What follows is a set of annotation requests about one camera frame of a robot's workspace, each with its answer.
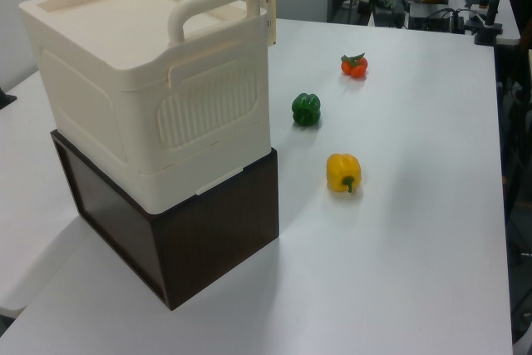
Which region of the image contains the cream plastic storage cabinet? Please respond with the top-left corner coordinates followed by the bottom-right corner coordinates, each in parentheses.
top-left (18, 0), bottom-right (272, 214)

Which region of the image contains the black electronics box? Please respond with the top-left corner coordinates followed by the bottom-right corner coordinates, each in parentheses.
top-left (409, 1), bottom-right (455, 32)

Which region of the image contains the orange tangerine cluster with leaves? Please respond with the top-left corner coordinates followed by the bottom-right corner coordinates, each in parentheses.
top-left (340, 51), bottom-right (370, 80)

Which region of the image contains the green bell pepper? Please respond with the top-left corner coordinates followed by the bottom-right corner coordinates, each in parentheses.
top-left (290, 91), bottom-right (323, 127)

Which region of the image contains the yellow bell pepper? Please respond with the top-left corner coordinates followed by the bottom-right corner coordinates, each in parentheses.
top-left (325, 152), bottom-right (363, 195)

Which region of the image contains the dark brown wooden box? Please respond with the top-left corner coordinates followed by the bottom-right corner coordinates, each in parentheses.
top-left (49, 129), bottom-right (279, 311)

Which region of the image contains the black table clamp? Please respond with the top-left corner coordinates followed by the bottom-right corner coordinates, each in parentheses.
top-left (0, 86), bottom-right (18, 110)

